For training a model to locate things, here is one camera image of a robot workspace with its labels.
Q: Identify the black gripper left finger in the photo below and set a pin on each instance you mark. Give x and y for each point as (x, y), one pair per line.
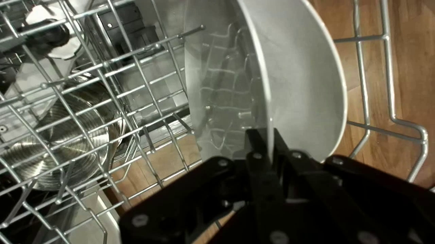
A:
(204, 208)

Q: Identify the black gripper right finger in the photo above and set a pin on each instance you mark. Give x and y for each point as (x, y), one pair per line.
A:
(354, 208)

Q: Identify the round ribbed metal disc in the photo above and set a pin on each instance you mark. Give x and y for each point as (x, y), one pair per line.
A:
(55, 150)

